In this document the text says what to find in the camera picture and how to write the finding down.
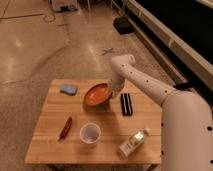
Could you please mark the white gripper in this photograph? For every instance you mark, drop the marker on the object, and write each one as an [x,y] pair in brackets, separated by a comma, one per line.
[116,84]

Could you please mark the orange ceramic bowl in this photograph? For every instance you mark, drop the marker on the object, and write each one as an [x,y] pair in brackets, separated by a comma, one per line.
[97,95]

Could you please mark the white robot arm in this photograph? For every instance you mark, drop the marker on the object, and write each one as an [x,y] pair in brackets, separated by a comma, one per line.
[186,123]

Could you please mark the black striped eraser block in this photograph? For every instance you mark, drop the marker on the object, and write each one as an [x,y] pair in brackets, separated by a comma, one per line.
[126,105]

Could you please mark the blue sponge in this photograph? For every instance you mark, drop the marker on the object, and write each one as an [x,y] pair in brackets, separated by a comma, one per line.
[68,89]

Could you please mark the wooden table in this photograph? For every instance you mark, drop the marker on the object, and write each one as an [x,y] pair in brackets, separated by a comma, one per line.
[70,132]

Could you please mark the white paper cup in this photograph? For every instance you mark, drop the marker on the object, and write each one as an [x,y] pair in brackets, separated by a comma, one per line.
[90,134]

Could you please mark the clear plastic bottle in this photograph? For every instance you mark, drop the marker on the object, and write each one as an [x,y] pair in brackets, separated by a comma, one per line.
[133,142]

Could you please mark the black object on floor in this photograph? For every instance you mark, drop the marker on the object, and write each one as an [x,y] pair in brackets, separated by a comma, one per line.
[122,25]

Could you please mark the red brown handled tool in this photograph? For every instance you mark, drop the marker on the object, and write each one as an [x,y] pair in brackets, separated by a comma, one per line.
[66,129]

